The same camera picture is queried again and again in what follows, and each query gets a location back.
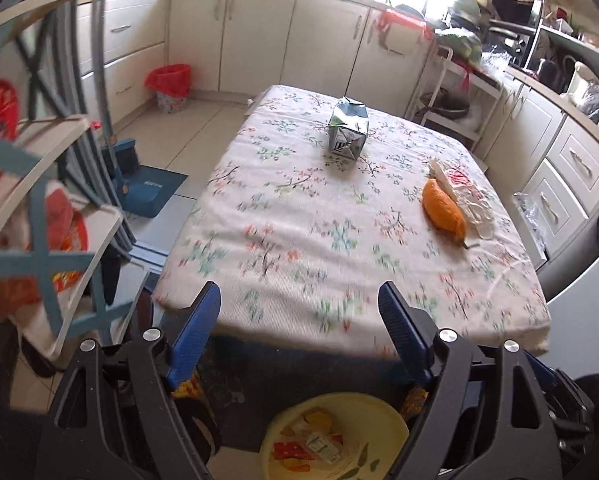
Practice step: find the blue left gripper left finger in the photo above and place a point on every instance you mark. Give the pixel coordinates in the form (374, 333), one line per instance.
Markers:
(187, 332)

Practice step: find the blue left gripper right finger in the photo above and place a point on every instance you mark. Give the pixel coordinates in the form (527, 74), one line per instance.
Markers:
(411, 330)

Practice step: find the long orange peel with stem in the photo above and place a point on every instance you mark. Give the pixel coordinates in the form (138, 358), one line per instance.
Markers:
(444, 213)

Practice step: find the large orange peel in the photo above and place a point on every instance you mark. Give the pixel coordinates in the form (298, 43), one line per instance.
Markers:
(318, 420)

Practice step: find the white kitchen base cabinets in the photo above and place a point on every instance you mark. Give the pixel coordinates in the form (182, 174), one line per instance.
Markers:
(546, 147)

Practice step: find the white rolling kitchen cart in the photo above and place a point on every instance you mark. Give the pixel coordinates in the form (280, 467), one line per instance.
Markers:
(453, 98)

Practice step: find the red lined trash bin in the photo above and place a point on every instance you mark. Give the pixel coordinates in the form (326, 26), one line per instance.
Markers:
(171, 85)

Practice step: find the white plastic bag red print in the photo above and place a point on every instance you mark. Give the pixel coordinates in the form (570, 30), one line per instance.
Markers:
(467, 196)

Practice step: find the yellow plastic basin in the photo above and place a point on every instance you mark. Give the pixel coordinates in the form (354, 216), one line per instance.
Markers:
(334, 436)

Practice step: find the blue dustpan with brush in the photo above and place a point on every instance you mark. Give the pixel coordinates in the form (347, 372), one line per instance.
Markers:
(142, 190)

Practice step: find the clear plastic package green label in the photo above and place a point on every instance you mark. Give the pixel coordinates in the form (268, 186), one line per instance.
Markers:
(324, 448)

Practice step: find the red snack wrapper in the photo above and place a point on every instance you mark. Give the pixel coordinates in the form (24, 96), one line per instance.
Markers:
(285, 450)

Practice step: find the beige blue shoe rack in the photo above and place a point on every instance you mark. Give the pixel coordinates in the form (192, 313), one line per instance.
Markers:
(69, 301)

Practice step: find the floral tablecloth table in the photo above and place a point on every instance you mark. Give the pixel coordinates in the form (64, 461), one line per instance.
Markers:
(299, 240)

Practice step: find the red bag on cabinet door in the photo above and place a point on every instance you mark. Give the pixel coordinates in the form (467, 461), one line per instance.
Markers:
(402, 33)

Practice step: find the white electric kettle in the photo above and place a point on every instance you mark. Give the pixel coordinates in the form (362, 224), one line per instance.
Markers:
(583, 88)

